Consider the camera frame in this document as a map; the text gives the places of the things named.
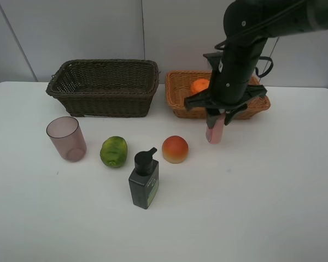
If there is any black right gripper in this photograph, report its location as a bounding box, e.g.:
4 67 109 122
184 38 267 128

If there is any pink lotion bottle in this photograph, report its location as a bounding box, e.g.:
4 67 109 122
206 114 225 144

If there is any orange mandarin fruit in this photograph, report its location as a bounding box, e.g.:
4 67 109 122
190 79 209 95

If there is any red yellow peach fruit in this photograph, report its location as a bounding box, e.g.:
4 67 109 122
162 135 189 164

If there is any black pump soap bottle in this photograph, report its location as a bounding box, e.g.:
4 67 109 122
128 147 159 210

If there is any translucent purple plastic cup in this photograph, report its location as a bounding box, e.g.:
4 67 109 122
46 116 87 162

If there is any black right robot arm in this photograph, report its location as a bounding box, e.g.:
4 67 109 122
184 0 328 129

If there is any orange wicker basket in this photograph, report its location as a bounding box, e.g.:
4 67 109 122
165 70 271 120

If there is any green lime fruit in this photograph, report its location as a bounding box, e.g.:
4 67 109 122
99 136 128 168

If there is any dark brown wicker basket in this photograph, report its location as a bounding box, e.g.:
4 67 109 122
46 59 159 118

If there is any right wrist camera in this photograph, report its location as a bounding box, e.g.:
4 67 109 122
203 52 224 73

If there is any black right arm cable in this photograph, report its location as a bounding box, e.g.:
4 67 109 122
214 0 307 79

